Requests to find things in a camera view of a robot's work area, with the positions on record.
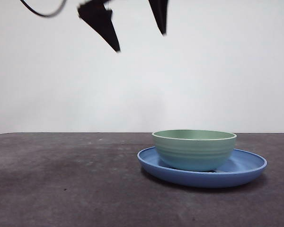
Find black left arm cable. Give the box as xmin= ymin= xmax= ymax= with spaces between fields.
xmin=19 ymin=0 xmax=67 ymax=17

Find green ribbed bowl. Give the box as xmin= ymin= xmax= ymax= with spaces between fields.
xmin=151 ymin=129 xmax=238 ymax=172

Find blue plate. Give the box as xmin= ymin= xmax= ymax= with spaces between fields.
xmin=136 ymin=146 xmax=268 ymax=189

